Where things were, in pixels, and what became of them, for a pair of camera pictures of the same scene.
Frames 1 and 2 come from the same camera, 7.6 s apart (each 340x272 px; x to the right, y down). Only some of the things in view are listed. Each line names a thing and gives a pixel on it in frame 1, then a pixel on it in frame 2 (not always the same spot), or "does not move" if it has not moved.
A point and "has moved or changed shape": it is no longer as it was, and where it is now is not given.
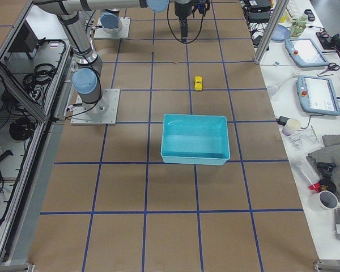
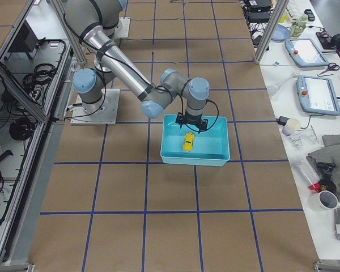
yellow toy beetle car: [198, 85] has moved or changed shape
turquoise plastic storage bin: [200, 139] does not move
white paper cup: [290, 126] does not move
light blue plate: [280, 34] does not move
